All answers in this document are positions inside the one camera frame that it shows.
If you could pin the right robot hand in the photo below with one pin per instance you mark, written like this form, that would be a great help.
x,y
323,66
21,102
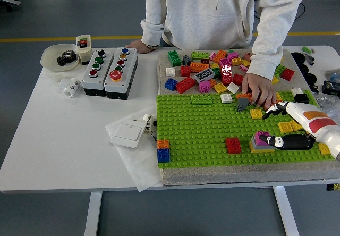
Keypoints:
x,y
318,124

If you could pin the person's left hand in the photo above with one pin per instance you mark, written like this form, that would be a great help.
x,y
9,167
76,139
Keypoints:
x,y
261,87

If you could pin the person's right hand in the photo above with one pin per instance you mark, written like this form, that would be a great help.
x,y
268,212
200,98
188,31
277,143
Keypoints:
x,y
140,46

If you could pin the dark grey slope brick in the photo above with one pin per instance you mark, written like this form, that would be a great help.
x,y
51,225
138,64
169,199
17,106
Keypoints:
x,y
242,104

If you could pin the magenta brick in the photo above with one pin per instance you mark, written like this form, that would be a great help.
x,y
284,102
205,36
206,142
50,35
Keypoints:
x,y
204,86
224,62
232,55
263,141

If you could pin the light grey long brick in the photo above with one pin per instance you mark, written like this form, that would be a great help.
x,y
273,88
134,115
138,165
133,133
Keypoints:
x,y
256,144

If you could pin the person's right forearm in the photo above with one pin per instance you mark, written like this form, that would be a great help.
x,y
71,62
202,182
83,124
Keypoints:
x,y
151,31

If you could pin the person's left forearm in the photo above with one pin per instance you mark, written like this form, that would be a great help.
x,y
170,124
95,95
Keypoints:
x,y
265,55

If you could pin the orange long brick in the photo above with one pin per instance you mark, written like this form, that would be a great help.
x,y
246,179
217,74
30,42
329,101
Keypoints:
x,y
199,67
266,107

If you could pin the pink small brick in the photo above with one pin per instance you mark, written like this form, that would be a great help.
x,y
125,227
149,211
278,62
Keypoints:
x,y
243,68

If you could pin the white flat brick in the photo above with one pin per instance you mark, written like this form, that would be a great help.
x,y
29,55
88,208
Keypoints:
x,y
233,87

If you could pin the yellow small brick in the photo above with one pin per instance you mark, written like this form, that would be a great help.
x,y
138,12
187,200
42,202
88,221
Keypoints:
x,y
214,66
245,62

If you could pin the black brick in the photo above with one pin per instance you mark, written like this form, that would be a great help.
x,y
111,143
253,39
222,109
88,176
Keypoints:
x,y
301,97

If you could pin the yellow flat brick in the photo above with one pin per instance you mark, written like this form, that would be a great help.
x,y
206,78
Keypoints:
x,y
285,127
220,87

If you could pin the brown brick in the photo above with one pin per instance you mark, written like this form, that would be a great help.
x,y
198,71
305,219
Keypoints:
x,y
247,57

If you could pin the red tall brick white dots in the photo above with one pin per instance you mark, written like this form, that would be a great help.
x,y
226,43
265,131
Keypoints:
x,y
226,74

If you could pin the white small brick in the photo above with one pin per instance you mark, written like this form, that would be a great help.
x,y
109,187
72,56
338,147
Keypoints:
x,y
170,71

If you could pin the dark grey small brick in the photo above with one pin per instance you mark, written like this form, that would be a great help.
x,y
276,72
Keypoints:
x,y
186,59

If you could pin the blue brick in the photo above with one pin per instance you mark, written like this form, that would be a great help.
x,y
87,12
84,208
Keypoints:
x,y
171,84
163,155

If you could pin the orange small brick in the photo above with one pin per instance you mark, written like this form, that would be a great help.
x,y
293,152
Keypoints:
x,y
212,82

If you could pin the red small brick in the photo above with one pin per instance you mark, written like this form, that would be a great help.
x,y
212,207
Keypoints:
x,y
185,70

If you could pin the grey brick with dark studs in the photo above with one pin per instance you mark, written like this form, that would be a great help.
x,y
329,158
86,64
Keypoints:
x,y
204,75

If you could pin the red long brick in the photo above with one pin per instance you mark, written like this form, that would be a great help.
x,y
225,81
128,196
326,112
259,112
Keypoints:
x,y
185,85

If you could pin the lime green long brick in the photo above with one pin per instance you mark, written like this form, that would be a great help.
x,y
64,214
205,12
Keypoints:
x,y
202,99
200,55

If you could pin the maroon brick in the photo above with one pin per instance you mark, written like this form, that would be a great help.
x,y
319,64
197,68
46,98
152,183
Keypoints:
x,y
205,61

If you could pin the yellow curved brick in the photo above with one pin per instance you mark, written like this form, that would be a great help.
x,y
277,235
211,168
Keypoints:
x,y
261,151

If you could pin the clear plastic bag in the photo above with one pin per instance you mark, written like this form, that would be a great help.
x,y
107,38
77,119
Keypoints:
x,y
329,104

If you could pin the grey emergency-stop control box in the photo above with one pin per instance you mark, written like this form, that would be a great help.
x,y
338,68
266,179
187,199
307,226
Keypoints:
x,y
128,71

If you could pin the black printed box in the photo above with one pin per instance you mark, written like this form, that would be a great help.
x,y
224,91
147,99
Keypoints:
x,y
330,87

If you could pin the grey four-button control box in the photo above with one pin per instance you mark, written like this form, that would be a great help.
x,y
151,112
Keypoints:
x,y
106,68

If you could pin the black round disc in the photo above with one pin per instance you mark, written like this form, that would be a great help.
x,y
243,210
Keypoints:
x,y
305,68
298,56
311,78

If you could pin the grey metal clip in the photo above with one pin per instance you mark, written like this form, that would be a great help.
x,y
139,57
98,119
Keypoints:
x,y
309,58

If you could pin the green plastic tool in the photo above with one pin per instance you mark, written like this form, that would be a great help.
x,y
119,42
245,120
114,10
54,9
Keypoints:
x,y
306,49

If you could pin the black yellow labelled object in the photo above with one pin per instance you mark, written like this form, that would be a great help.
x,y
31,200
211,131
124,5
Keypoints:
x,y
333,187

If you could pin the black metal gear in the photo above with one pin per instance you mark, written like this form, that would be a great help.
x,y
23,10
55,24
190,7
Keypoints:
x,y
69,55
61,60

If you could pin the white printed tube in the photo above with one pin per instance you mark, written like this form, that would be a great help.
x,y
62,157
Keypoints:
x,y
147,123

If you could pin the white pipe tee fitting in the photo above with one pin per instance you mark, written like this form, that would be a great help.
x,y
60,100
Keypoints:
x,y
70,87

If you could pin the green studded baseplate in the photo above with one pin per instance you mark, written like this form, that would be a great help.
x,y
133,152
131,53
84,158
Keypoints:
x,y
191,129

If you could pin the white plastic bowl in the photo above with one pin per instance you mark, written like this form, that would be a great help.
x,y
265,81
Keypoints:
x,y
50,58

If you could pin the white table leg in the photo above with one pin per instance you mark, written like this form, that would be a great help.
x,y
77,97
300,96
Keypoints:
x,y
93,214
285,212

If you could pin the cream switch box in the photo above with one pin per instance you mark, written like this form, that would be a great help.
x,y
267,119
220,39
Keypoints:
x,y
85,54

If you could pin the white wall switch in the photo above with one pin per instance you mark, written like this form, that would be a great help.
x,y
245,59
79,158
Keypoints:
x,y
127,132

